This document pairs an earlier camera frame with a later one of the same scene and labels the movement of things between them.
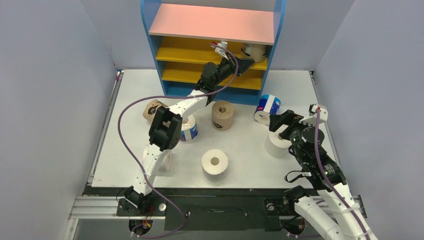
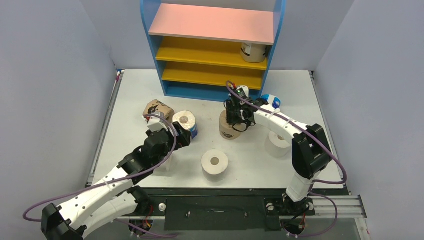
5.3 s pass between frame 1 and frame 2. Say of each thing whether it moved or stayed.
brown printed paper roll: stayed
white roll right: stayed
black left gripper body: moved
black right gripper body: moved
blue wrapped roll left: stayed
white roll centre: stayed
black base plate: stayed
